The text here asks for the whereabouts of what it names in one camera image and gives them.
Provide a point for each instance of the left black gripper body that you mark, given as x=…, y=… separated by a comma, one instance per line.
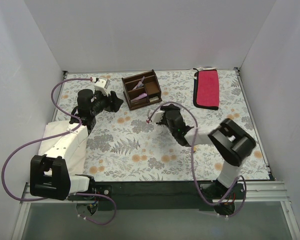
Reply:
x=111, y=102

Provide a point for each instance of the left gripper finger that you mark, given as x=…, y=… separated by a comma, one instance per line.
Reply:
x=115, y=104
x=113, y=94

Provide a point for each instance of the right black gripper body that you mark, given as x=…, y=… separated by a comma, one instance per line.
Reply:
x=166, y=115

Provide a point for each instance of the metal staple strip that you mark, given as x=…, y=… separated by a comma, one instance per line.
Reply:
x=153, y=99

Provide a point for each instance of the pink highlighter marker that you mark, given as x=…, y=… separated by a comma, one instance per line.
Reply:
x=141, y=96

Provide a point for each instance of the pink capped white pen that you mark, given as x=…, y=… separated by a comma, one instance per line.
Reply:
x=139, y=84

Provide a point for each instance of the brown wooden desk organizer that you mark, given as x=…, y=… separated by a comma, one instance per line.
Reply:
x=151, y=86

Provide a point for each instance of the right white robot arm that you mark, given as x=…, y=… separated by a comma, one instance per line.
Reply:
x=232, y=142

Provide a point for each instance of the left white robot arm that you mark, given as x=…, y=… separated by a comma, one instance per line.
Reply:
x=50, y=172

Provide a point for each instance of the floral patterned table mat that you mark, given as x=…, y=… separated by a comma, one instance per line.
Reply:
x=124, y=147

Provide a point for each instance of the white folded cloth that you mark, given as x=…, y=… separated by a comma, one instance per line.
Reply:
x=71, y=147

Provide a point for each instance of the red cloth black trim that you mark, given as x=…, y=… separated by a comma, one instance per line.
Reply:
x=206, y=89

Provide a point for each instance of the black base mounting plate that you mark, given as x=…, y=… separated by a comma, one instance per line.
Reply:
x=160, y=195

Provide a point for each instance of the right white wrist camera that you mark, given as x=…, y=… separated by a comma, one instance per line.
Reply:
x=155, y=117

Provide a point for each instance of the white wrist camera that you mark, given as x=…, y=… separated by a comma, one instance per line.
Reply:
x=101, y=84
x=155, y=117

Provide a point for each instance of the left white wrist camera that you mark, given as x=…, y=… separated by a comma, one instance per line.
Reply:
x=101, y=84

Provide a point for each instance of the aluminium frame rail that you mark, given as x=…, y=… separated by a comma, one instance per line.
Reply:
x=257, y=191

